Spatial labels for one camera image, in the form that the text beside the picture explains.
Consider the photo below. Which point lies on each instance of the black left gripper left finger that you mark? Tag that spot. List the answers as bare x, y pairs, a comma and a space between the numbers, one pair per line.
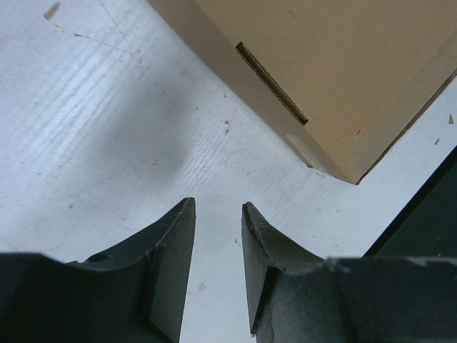
134, 291

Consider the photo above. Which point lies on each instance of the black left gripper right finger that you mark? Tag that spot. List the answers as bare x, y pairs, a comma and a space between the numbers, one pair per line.
296, 296

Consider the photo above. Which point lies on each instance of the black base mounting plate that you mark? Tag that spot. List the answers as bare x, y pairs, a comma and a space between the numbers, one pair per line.
426, 226

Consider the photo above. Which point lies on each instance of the brown cardboard express box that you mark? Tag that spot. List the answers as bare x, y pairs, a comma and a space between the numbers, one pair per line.
339, 81

